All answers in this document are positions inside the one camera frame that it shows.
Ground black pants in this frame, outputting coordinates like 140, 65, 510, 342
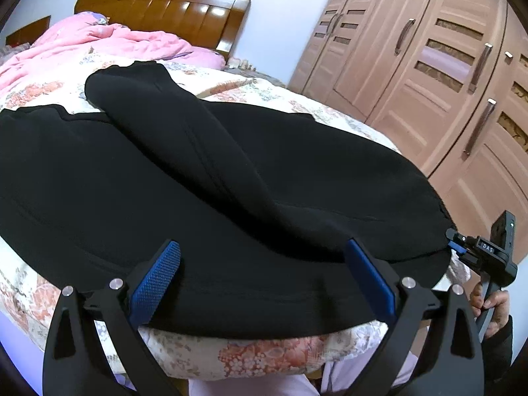
1, 62, 454, 339

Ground person right hand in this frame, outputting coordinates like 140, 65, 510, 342
469, 282, 510, 339

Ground floral bed sheet mattress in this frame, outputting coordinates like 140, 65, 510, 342
1, 57, 395, 381

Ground wooden wardrobe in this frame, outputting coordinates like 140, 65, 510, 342
289, 0, 527, 261

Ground pink quilt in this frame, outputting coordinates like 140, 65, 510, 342
1, 12, 225, 89

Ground small wooden headboard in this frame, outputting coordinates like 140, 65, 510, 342
5, 15, 51, 48

